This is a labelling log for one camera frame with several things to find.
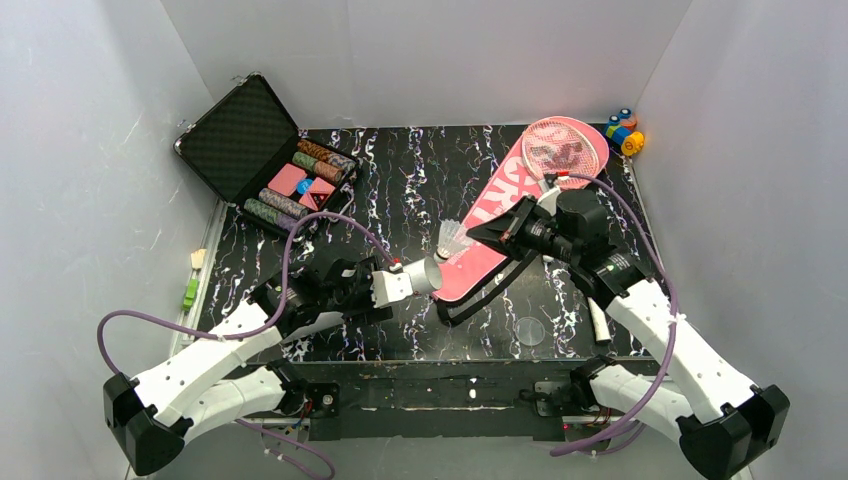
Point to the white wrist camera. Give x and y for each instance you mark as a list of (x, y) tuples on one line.
[(389, 288), (548, 200)]

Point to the beige clip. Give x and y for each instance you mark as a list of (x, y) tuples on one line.
[(197, 259)]

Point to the green red chip stack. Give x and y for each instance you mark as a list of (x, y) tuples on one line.
[(325, 171)]

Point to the brown striped chip stack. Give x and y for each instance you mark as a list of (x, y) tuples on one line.
[(326, 155)]

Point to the green purple chip stack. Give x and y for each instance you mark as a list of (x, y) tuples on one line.
[(270, 214)]

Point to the aluminium rail frame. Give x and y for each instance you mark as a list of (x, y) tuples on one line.
[(210, 242)]

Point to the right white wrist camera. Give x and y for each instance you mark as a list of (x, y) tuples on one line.
[(548, 200)]

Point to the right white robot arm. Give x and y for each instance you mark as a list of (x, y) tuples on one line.
[(720, 418)]

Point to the colourful toy blocks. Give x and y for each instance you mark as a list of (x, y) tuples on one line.
[(621, 131)]

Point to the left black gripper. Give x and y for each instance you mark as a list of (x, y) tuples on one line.
[(361, 283)]

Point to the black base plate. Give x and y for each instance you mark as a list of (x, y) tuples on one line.
[(451, 399)]

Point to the clear plastic tube lid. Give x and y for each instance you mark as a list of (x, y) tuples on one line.
[(529, 331)]

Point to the white shuttlecock tube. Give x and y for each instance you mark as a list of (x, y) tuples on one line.
[(425, 276)]

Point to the white feather shuttlecock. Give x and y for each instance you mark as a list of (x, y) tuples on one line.
[(452, 240)]

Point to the blue dealer chip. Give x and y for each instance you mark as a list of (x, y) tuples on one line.
[(304, 185)]

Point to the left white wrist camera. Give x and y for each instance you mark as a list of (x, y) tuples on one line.
[(389, 288)]

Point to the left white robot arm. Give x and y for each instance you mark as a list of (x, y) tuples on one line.
[(156, 413)]

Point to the purple patterned chip stack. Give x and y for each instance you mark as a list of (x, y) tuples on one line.
[(283, 204)]

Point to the black poker chip case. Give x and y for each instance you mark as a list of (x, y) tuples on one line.
[(242, 142)]

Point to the green clip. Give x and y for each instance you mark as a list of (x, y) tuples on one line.
[(190, 294)]

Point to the pink card deck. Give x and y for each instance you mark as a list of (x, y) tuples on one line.
[(316, 198), (286, 182)]

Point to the chrome case handle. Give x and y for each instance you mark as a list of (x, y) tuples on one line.
[(340, 202)]

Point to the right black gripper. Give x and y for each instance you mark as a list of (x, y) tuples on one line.
[(522, 228)]

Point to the pink badminton racket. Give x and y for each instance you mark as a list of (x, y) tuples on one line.
[(561, 152)]

